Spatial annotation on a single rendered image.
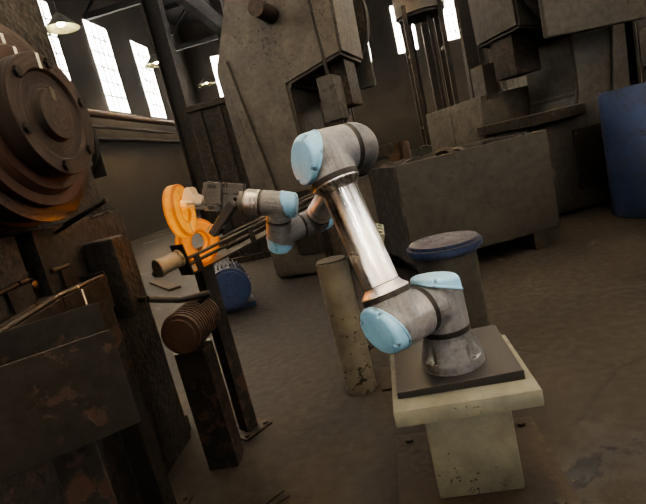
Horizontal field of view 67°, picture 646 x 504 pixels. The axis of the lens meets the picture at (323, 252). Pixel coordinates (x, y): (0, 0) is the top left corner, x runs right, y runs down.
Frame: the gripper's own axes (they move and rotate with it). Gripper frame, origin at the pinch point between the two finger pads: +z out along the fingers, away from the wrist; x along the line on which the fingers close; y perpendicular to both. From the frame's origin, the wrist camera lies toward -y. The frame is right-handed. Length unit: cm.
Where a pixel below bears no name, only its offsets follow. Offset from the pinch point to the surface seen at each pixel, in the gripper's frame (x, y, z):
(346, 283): -31, -28, -50
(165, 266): -4.9, -20.3, 6.2
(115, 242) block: 8.2, -11.2, 15.4
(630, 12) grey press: -259, 132, -232
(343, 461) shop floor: 7, -72, -54
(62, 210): 25.8, -0.6, 19.4
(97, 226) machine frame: -2.6, -8.7, 26.9
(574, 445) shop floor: 16, -55, -114
